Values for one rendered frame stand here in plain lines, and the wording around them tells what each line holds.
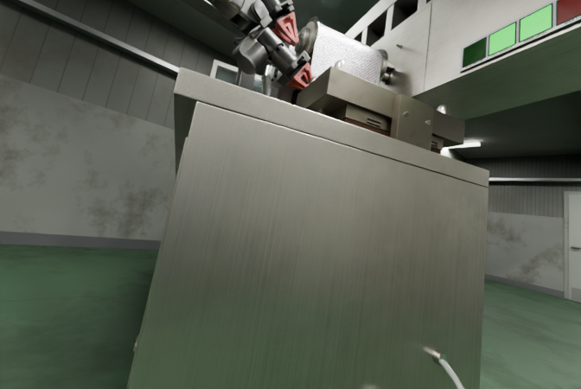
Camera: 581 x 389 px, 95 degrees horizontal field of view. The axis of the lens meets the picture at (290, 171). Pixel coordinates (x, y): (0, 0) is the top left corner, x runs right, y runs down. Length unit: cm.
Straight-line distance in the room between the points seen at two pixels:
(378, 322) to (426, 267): 14
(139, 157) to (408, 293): 359
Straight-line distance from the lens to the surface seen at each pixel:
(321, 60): 82
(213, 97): 40
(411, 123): 64
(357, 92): 59
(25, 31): 410
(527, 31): 78
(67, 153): 380
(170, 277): 39
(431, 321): 62
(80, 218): 382
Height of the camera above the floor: 73
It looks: 9 degrees up
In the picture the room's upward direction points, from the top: 9 degrees clockwise
